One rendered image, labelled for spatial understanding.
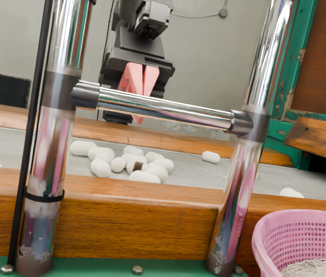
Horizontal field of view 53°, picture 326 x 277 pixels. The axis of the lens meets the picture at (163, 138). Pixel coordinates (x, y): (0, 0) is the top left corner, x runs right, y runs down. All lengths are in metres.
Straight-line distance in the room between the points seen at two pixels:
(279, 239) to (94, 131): 0.41
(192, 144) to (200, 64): 2.01
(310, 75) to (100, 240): 0.70
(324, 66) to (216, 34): 1.94
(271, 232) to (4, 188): 0.21
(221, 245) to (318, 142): 0.46
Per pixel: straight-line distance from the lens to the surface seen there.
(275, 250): 0.30
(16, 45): 2.53
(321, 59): 0.86
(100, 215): 0.27
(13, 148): 0.48
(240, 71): 2.81
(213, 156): 0.62
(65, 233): 0.27
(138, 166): 0.42
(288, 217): 0.32
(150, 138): 0.65
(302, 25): 0.93
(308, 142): 0.73
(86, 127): 0.63
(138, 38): 0.50
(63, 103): 0.21
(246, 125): 0.26
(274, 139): 0.90
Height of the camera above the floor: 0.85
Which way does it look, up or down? 8 degrees down
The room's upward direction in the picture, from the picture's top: 12 degrees clockwise
